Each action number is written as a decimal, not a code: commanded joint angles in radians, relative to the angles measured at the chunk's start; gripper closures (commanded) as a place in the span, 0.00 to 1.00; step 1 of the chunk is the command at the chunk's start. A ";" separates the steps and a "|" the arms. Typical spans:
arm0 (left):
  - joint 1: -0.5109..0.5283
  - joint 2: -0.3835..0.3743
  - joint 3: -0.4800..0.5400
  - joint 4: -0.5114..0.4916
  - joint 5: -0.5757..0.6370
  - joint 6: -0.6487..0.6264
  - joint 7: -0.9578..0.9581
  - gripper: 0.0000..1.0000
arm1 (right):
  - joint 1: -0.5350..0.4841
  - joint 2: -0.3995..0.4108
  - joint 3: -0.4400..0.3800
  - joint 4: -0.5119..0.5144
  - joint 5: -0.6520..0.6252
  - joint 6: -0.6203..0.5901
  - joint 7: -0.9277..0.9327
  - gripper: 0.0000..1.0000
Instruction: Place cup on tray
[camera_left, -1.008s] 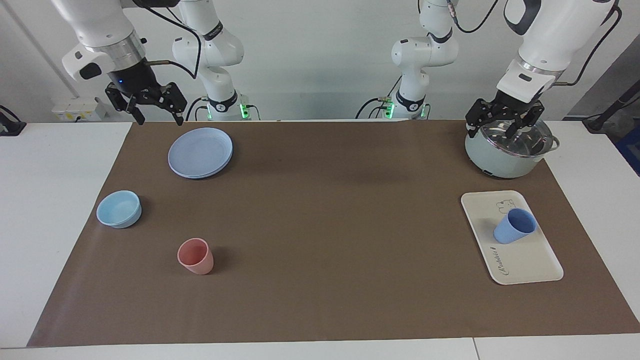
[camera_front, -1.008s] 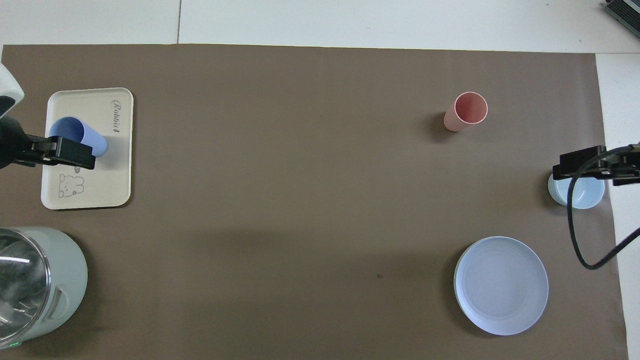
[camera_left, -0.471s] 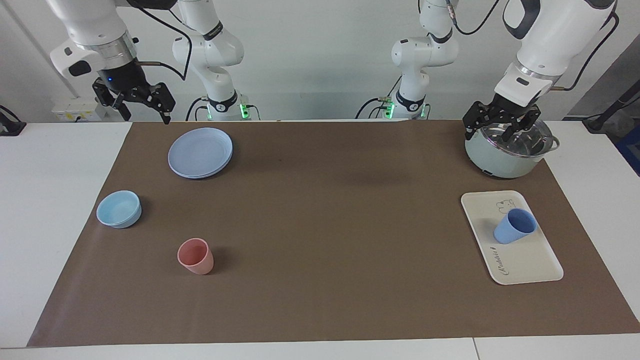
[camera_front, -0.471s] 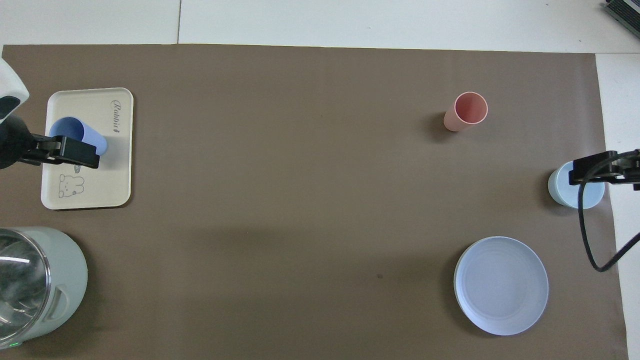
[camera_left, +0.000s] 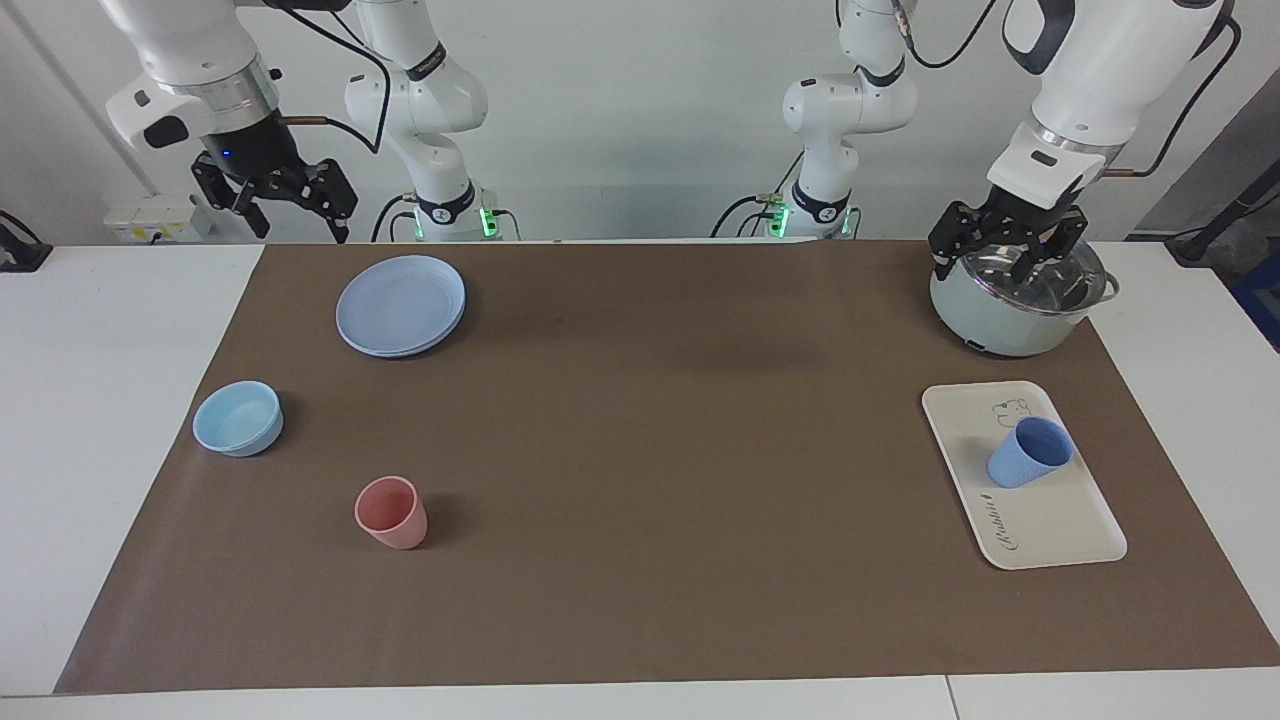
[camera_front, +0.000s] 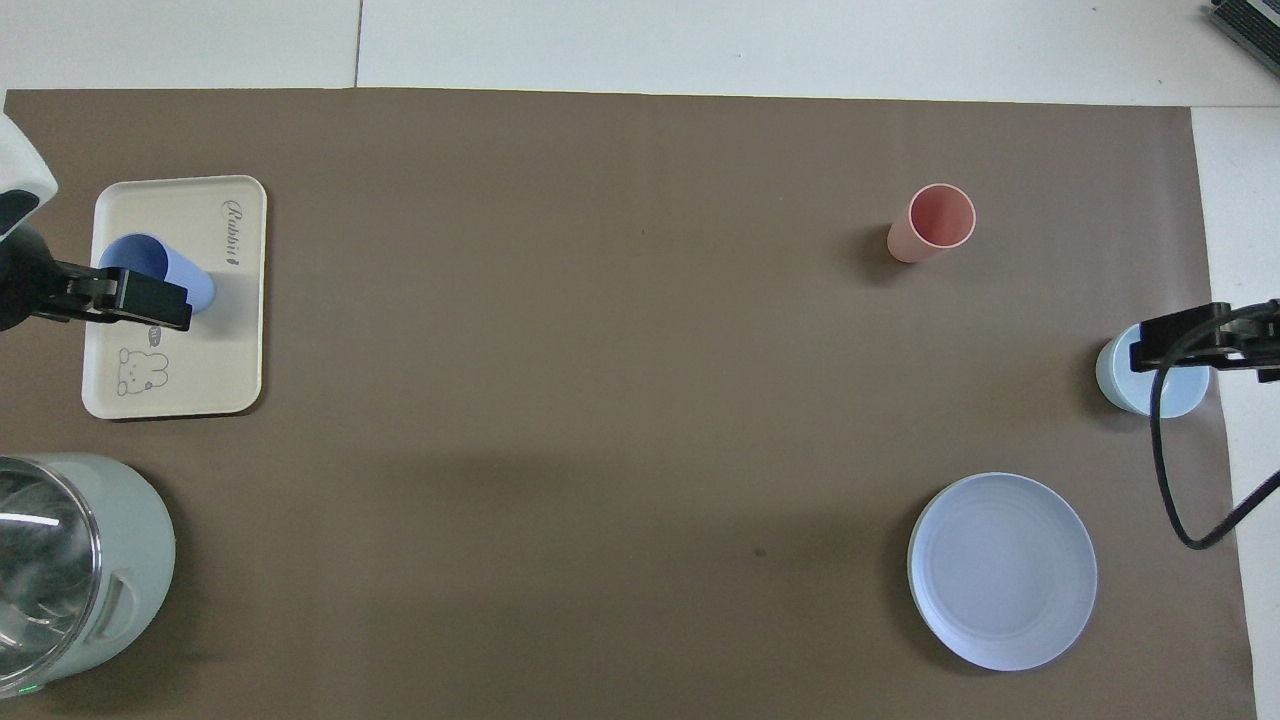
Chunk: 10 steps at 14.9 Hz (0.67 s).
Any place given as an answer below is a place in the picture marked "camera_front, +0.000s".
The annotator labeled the pale green cooking pot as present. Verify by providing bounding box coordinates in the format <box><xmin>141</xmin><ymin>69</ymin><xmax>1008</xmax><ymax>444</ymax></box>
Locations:
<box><xmin>0</xmin><ymin>453</ymin><xmax>178</xmax><ymax>700</ymax></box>

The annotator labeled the light blue bowl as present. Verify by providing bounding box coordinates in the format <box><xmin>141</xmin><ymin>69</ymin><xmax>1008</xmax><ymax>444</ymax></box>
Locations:
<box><xmin>1094</xmin><ymin>322</ymin><xmax>1212</xmax><ymax>419</ymax></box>

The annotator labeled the pink plastic cup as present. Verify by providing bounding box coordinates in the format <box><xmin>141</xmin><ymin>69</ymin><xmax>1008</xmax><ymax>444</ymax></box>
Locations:
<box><xmin>887</xmin><ymin>183</ymin><xmax>977</xmax><ymax>265</ymax></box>

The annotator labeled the blue plastic cup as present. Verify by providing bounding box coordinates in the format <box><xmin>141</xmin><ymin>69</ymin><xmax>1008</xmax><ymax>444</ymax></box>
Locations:
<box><xmin>97</xmin><ymin>232</ymin><xmax>217</xmax><ymax>317</ymax></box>

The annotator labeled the cream rabbit print tray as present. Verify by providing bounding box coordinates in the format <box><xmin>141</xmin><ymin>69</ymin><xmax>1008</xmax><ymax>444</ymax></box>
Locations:
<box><xmin>81</xmin><ymin>175</ymin><xmax>269</xmax><ymax>422</ymax></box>

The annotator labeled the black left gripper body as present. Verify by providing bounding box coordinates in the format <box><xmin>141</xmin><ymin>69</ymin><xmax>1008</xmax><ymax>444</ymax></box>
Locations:
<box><xmin>0</xmin><ymin>222</ymin><xmax>63</xmax><ymax>333</ymax></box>

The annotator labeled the brown table mat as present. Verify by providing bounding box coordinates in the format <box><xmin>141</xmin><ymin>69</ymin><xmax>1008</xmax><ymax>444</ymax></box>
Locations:
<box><xmin>0</xmin><ymin>88</ymin><xmax>1260</xmax><ymax>720</ymax></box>

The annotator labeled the grey laptop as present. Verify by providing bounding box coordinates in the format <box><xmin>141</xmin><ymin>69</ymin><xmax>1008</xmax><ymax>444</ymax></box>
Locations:
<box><xmin>1205</xmin><ymin>0</ymin><xmax>1280</xmax><ymax>77</ymax></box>

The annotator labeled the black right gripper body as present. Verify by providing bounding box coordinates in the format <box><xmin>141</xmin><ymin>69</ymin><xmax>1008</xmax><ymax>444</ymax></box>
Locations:
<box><xmin>1222</xmin><ymin>300</ymin><xmax>1280</xmax><ymax>384</ymax></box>

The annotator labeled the glass pot lid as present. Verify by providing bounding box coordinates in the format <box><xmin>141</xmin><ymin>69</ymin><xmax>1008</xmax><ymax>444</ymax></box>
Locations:
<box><xmin>0</xmin><ymin>458</ymin><xmax>105</xmax><ymax>693</ymax></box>

